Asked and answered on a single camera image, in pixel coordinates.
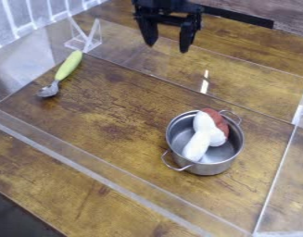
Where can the black strip on table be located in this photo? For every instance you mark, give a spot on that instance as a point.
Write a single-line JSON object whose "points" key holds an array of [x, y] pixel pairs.
{"points": [[249, 19]]}

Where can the yellow-green handled metal spoon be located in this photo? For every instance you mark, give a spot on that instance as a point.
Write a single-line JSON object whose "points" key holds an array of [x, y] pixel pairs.
{"points": [[65, 71]]}

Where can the silver metal pot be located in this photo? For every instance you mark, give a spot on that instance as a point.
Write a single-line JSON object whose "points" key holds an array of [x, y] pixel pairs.
{"points": [[219, 158]]}

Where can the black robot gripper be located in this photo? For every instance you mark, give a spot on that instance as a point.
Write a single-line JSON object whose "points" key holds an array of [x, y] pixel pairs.
{"points": [[174, 12]]}

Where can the clear acrylic enclosure wall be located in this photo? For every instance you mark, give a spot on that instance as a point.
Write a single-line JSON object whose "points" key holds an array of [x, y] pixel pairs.
{"points": [[178, 208]]}

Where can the clear acrylic triangular stand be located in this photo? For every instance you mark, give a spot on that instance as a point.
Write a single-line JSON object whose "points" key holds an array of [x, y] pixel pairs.
{"points": [[85, 42]]}

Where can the white plush mushroom red cap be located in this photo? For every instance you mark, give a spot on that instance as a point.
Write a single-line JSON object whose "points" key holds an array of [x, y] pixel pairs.
{"points": [[211, 134]]}

